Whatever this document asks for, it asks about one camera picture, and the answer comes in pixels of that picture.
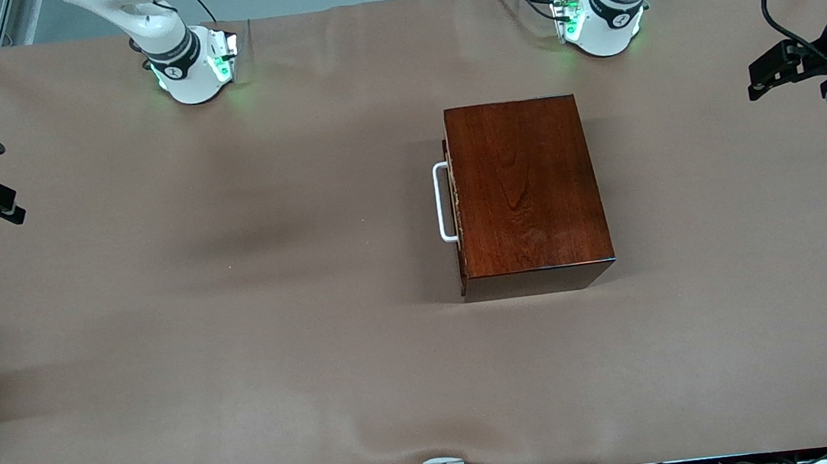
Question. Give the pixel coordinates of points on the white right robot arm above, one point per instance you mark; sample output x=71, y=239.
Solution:
x=190, y=79

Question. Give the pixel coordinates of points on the dark brown wooden cabinet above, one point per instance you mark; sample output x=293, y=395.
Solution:
x=533, y=196

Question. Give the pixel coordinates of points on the brown table cover mat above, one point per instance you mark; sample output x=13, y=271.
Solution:
x=246, y=395

